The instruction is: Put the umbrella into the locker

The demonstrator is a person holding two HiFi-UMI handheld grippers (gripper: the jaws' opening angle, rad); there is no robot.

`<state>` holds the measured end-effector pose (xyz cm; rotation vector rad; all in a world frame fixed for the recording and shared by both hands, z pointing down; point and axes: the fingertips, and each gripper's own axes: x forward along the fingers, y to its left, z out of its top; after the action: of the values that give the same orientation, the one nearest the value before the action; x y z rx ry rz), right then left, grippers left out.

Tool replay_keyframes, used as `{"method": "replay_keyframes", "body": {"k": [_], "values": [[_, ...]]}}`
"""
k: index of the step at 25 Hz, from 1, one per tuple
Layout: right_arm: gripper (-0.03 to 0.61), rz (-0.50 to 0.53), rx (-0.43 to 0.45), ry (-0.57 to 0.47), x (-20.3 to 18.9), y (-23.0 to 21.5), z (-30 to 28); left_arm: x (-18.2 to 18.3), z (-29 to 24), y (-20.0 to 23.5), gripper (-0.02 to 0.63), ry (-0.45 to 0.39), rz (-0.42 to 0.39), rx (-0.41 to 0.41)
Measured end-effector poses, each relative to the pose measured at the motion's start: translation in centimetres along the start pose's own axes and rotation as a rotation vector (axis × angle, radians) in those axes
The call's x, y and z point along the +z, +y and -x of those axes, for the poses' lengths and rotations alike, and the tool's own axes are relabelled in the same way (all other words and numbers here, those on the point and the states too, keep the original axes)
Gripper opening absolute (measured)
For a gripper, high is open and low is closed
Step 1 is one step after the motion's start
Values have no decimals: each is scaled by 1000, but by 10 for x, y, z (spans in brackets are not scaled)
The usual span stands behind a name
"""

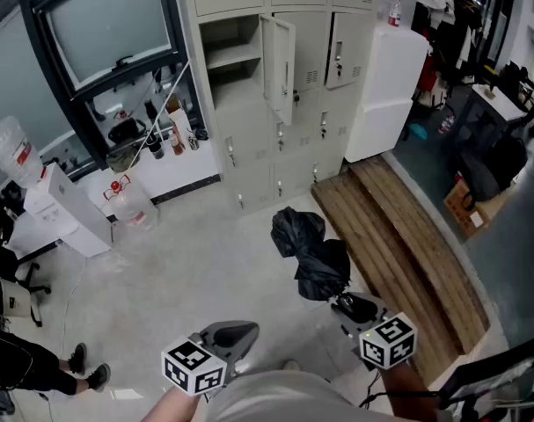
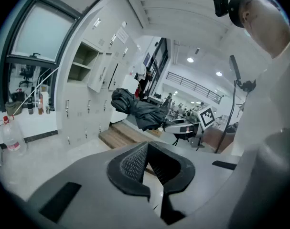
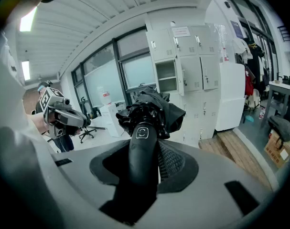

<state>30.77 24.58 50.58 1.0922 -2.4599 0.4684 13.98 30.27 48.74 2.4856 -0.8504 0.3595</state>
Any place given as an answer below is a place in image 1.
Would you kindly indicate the stack of wooden planks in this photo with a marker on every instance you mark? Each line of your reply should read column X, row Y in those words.
column 398, row 253

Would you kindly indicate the clear water bottle, red label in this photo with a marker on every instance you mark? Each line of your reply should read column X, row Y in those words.
column 16, row 152

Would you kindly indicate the brown cardboard box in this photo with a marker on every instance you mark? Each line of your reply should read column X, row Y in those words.
column 466, row 213

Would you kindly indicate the black bag pile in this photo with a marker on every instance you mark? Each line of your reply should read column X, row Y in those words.
column 495, row 165

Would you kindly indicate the black handbag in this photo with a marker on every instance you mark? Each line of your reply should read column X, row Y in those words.
column 126, row 132

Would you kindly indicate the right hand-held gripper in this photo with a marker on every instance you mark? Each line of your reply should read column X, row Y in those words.
column 387, row 341

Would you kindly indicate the white paper sheet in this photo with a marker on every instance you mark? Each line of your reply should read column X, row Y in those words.
column 126, row 394

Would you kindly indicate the black office chair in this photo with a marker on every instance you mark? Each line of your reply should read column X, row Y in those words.
column 16, row 297

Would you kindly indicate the beige metal locker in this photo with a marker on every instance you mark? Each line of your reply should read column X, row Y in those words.
column 302, row 104

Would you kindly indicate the black framed window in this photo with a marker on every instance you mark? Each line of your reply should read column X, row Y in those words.
column 108, row 29

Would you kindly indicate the green cloth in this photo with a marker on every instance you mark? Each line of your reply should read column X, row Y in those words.
column 122, row 160

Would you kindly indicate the rack of hanging clothes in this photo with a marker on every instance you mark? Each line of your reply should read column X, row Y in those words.
column 451, row 20

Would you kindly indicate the person's grey shirt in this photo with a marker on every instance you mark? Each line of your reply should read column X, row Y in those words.
column 284, row 398

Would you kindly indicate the black cup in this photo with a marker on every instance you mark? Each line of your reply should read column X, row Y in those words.
column 155, row 147

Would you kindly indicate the person's right forearm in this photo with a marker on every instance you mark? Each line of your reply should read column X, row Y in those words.
column 400, row 389

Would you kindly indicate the white foam block stack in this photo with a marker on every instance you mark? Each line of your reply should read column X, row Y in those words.
column 389, row 90

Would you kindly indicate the white carton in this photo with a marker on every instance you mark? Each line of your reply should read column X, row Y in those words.
column 179, row 121

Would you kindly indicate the teal cloth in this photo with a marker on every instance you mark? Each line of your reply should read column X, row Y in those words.
column 419, row 132

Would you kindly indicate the clear water jug, red cap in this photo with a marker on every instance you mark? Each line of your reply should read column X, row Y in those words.
column 132, row 207

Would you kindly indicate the person's left forearm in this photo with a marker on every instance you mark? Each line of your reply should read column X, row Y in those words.
column 170, row 405

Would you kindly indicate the white pole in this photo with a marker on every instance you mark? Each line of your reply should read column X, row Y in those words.
column 161, row 112

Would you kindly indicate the brown drink bottle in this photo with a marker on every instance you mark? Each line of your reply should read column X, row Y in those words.
column 176, row 144

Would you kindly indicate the black umbrella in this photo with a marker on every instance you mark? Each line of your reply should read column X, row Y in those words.
column 312, row 257

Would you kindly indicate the white water dispenser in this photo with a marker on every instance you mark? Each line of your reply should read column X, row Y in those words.
column 68, row 211

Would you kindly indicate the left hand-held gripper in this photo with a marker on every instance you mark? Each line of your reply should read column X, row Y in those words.
column 192, row 365

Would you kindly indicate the white topped table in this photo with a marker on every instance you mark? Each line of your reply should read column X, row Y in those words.
column 495, row 104

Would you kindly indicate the small bottle with red label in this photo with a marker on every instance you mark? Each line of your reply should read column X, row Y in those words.
column 395, row 12

